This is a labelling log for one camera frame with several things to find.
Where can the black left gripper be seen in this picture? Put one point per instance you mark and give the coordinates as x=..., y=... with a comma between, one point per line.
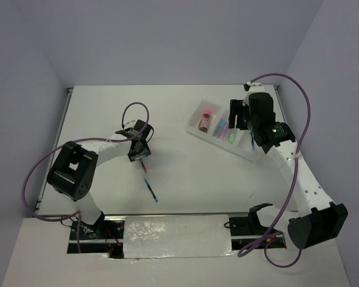
x=145, y=152

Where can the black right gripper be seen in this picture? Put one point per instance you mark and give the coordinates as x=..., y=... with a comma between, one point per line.
x=237, y=108

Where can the blue highlighter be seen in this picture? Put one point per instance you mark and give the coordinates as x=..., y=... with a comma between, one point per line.
x=219, y=128

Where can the purple highlighter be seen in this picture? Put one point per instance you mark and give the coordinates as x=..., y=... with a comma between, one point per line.
x=224, y=132

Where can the pink-capped small bottle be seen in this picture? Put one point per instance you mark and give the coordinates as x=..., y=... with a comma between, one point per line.
x=205, y=120

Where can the blue pen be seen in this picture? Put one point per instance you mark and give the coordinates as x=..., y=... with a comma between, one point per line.
x=150, y=189

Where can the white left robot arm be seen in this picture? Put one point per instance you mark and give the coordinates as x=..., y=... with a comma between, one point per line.
x=73, y=170

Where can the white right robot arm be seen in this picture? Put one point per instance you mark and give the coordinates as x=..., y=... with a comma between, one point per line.
x=317, y=218

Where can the silver foil tape sheet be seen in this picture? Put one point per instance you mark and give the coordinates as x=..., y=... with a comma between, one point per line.
x=185, y=236

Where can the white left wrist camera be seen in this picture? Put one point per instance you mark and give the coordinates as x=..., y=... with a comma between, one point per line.
x=129, y=124

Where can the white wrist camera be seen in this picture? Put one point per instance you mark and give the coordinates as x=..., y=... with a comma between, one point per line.
x=251, y=88
x=129, y=124

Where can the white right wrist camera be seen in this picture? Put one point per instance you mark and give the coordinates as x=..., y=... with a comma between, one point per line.
x=251, y=88

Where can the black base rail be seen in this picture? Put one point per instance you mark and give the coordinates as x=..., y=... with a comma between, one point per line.
x=243, y=230

